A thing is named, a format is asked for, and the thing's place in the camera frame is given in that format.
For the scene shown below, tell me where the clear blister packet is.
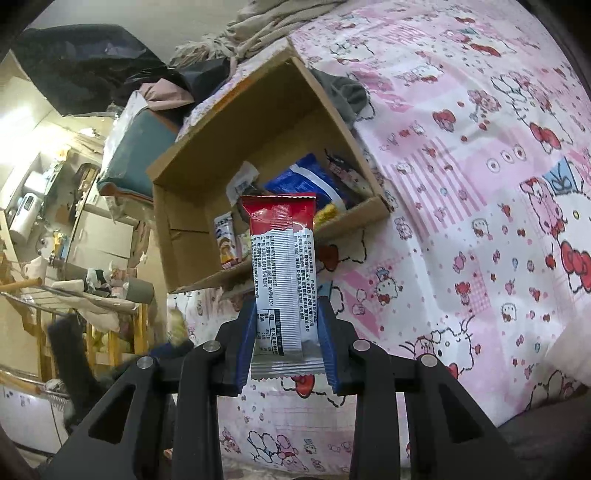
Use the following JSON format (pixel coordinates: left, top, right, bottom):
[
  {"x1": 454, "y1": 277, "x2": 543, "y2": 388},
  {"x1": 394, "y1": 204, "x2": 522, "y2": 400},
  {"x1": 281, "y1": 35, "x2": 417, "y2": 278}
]
[{"x1": 226, "y1": 161, "x2": 260, "y2": 208}]

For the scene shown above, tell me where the yellow snack packet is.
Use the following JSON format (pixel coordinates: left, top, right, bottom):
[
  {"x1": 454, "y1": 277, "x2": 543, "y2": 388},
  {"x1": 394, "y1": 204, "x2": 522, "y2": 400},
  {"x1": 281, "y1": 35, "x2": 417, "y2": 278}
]
[{"x1": 316, "y1": 203, "x2": 347, "y2": 227}]

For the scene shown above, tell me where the crumpled floral quilt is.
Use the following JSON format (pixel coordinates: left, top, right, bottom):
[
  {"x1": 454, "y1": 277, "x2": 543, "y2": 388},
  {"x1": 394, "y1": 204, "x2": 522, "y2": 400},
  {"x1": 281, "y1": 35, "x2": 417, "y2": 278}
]
[{"x1": 168, "y1": 0, "x2": 342, "y2": 63}]

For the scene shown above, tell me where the blue snack bag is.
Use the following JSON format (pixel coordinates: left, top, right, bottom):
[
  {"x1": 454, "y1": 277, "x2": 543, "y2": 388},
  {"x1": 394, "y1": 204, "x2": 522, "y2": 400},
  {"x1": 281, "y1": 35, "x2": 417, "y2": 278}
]
[{"x1": 264, "y1": 154, "x2": 347, "y2": 213}]

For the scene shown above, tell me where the cardboard box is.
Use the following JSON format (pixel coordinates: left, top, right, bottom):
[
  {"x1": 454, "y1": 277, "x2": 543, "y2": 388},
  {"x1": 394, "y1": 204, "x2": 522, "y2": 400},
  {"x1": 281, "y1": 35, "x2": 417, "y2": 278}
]
[{"x1": 147, "y1": 48, "x2": 392, "y2": 294}]

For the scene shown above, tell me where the red and grey snack packet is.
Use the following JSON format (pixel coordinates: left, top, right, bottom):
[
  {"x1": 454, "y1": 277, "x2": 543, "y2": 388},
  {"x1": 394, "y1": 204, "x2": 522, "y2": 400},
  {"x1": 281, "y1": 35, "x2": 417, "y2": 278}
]
[{"x1": 239, "y1": 194, "x2": 326, "y2": 380}]

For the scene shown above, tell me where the person's dark grey clothing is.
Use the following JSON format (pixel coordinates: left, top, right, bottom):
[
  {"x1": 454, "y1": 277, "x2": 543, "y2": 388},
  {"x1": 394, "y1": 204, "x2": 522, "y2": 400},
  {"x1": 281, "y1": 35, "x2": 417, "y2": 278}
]
[{"x1": 499, "y1": 383, "x2": 591, "y2": 480}]

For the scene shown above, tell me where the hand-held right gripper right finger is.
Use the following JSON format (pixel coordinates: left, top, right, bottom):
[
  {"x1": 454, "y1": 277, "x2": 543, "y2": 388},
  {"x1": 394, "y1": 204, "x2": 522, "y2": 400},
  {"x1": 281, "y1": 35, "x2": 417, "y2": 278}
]
[{"x1": 316, "y1": 286, "x2": 522, "y2": 480}]

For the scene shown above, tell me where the grey trash bin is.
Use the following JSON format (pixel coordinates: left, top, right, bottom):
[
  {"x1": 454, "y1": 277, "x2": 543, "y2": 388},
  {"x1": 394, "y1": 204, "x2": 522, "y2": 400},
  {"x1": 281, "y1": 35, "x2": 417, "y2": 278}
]
[{"x1": 124, "y1": 276, "x2": 155, "y2": 305}]

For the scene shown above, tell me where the cartoon print snack packet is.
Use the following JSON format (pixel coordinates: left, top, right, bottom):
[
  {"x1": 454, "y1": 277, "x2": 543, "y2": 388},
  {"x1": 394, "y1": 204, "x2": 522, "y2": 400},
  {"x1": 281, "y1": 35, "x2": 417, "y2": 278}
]
[{"x1": 213, "y1": 213, "x2": 252, "y2": 271}]

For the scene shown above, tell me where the black clothing pile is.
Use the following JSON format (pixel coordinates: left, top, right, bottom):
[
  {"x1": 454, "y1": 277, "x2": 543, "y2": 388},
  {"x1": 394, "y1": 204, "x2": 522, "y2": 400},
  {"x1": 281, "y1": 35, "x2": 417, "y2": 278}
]
[{"x1": 14, "y1": 25, "x2": 167, "y2": 116}]

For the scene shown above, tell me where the grey-green cloth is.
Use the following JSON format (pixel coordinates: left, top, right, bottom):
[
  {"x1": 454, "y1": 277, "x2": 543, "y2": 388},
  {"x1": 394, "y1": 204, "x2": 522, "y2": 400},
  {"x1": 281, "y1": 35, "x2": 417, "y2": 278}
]
[{"x1": 311, "y1": 69, "x2": 370, "y2": 130}]

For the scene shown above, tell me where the pink garment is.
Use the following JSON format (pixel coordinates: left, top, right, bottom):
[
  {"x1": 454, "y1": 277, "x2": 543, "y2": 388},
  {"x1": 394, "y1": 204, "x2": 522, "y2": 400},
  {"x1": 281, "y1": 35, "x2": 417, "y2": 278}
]
[{"x1": 139, "y1": 80, "x2": 195, "y2": 112}]

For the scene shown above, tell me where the teal cushion in plastic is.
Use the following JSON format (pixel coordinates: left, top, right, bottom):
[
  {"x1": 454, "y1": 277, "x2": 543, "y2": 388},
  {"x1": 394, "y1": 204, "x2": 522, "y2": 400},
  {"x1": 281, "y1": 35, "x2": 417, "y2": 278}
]
[{"x1": 97, "y1": 108, "x2": 178, "y2": 199}]

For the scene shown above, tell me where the dark garment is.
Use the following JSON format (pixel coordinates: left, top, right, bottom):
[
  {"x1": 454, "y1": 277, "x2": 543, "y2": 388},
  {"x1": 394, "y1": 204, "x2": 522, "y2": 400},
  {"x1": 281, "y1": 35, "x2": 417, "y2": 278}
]
[{"x1": 124, "y1": 58, "x2": 232, "y2": 100}]

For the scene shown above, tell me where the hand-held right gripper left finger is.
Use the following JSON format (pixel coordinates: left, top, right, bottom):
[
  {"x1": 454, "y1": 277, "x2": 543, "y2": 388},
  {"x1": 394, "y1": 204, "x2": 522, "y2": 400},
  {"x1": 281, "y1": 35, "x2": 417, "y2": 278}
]
[{"x1": 44, "y1": 295, "x2": 259, "y2": 480}]

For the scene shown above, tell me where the pink cartoon print bed sheet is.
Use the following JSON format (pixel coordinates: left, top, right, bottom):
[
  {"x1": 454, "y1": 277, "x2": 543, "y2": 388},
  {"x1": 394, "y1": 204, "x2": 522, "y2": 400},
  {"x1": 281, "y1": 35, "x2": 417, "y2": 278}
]
[{"x1": 166, "y1": 0, "x2": 591, "y2": 472}]

